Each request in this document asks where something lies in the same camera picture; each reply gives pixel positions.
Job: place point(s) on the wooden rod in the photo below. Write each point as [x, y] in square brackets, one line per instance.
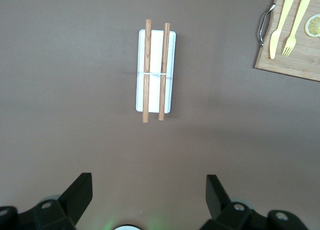
[164, 65]
[147, 65]

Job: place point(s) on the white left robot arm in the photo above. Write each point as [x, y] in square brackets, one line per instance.
[128, 227]

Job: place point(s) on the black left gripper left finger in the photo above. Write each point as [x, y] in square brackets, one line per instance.
[77, 200]

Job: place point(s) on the yellow plastic knife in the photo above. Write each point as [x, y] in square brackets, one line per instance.
[277, 35]

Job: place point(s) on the yellow plastic fork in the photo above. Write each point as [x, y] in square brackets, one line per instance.
[296, 23]

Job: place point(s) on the bamboo cutting board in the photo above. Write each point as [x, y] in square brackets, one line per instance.
[307, 63]

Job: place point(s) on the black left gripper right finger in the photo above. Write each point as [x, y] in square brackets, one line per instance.
[217, 200]

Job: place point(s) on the lemon slice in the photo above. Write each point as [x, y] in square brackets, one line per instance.
[313, 25]

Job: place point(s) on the white rack tray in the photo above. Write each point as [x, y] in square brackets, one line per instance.
[156, 55]

